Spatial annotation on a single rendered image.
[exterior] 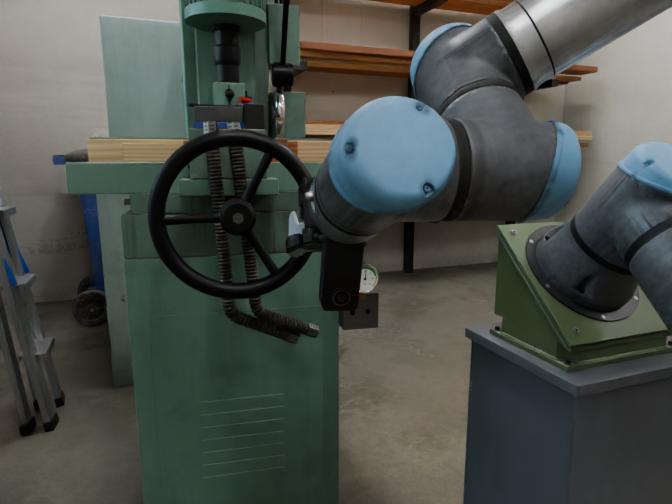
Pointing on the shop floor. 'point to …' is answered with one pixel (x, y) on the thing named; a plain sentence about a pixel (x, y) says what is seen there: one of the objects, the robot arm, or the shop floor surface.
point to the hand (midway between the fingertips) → (316, 253)
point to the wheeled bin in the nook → (90, 293)
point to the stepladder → (30, 349)
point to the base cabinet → (232, 390)
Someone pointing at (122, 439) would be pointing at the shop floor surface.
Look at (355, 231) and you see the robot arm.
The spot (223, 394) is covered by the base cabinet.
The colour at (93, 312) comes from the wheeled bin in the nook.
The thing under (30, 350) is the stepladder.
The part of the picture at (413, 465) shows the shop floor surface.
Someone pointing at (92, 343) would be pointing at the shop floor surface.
